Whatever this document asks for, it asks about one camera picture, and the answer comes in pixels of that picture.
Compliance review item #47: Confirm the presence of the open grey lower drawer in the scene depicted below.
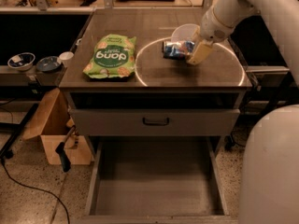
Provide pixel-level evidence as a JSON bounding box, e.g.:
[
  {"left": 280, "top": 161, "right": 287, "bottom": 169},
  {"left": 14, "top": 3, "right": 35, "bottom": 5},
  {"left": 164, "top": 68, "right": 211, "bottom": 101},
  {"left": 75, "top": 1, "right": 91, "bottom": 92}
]
[{"left": 74, "top": 137, "right": 238, "bottom": 224}]

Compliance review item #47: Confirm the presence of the grey drawer cabinet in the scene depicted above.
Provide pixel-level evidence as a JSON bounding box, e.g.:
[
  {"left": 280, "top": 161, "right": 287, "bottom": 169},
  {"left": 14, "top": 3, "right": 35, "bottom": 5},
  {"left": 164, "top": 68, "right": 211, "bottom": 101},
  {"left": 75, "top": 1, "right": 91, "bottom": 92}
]
[{"left": 59, "top": 7, "right": 254, "bottom": 147}]

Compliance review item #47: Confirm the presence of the white ceramic bowl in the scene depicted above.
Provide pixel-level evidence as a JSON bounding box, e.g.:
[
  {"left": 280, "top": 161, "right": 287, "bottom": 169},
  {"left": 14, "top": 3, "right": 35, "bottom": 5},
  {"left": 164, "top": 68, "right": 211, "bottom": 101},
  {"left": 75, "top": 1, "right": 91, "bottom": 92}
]
[{"left": 171, "top": 23, "right": 200, "bottom": 42}]

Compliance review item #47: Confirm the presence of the black pole on floor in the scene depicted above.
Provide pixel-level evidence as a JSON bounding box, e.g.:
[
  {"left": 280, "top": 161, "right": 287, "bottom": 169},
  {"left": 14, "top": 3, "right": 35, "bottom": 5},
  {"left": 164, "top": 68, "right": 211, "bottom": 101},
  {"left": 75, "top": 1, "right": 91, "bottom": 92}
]
[{"left": 0, "top": 104, "right": 38, "bottom": 160}]

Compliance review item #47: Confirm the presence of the cardboard box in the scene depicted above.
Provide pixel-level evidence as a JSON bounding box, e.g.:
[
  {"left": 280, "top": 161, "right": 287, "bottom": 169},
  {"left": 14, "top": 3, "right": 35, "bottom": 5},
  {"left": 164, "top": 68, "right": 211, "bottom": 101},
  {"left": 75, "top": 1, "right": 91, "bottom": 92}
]
[{"left": 22, "top": 88, "right": 93, "bottom": 165}]

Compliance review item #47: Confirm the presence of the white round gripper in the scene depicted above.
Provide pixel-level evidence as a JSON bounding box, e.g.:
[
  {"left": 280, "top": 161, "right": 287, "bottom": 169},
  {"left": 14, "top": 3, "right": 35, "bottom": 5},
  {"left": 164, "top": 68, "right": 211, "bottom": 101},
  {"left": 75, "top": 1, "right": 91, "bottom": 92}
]
[{"left": 187, "top": 7, "right": 234, "bottom": 65}]

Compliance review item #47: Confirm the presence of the grey side shelf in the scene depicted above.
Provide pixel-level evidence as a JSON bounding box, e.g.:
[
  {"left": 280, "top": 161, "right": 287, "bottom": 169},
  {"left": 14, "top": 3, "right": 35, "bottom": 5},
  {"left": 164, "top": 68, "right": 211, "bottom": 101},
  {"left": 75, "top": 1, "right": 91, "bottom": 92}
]
[{"left": 0, "top": 65, "right": 65, "bottom": 87}]

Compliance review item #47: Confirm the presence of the green chip bag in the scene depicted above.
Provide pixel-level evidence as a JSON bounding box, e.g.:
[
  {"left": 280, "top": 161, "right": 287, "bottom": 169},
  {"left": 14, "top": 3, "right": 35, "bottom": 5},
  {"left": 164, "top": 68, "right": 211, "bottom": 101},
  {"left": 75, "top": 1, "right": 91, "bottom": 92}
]
[{"left": 83, "top": 34, "right": 136, "bottom": 79}]

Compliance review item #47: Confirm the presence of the black floor cable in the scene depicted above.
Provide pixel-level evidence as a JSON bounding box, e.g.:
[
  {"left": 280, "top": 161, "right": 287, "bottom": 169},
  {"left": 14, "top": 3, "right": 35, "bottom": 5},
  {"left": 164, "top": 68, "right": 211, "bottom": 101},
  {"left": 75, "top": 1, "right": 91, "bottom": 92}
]
[{"left": 0, "top": 157, "right": 71, "bottom": 224}]

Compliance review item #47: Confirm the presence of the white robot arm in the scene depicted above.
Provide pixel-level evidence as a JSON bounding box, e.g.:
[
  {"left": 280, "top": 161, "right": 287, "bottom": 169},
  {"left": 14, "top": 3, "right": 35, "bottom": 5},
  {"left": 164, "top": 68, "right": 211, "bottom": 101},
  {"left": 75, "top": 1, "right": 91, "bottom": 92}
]
[{"left": 188, "top": 0, "right": 299, "bottom": 224}]

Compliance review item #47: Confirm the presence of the crushed blue silver redbull can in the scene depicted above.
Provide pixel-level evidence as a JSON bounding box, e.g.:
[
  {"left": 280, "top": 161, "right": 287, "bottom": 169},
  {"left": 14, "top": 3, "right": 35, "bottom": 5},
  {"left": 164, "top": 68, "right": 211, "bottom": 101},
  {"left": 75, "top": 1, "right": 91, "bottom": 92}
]
[{"left": 162, "top": 41, "right": 194, "bottom": 60}]

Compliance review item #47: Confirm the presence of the blue patterned bowl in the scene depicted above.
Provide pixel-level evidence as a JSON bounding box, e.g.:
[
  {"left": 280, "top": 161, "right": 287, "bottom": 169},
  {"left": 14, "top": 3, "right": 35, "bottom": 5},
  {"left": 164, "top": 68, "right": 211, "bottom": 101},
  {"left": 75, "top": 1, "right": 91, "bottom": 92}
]
[{"left": 7, "top": 52, "right": 36, "bottom": 71}]

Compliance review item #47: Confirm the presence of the black handled tool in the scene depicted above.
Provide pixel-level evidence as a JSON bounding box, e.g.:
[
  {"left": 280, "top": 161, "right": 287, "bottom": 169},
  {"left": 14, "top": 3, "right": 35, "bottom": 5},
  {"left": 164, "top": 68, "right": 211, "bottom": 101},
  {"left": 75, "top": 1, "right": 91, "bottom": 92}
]
[{"left": 55, "top": 126, "right": 76, "bottom": 173}]

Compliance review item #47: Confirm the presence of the small white cup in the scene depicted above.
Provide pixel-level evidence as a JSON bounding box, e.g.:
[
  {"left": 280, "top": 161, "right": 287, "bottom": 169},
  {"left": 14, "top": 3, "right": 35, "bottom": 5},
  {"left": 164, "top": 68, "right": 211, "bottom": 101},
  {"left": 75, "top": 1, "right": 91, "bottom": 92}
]
[{"left": 59, "top": 51, "right": 74, "bottom": 67}]

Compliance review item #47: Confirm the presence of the grey upper drawer with handle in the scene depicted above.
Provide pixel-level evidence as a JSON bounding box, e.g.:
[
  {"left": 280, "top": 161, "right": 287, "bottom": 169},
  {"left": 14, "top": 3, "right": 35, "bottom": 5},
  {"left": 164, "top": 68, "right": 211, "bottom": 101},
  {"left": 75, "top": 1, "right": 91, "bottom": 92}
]
[{"left": 70, "top": 109, "right": 240, "bottom": 137}]

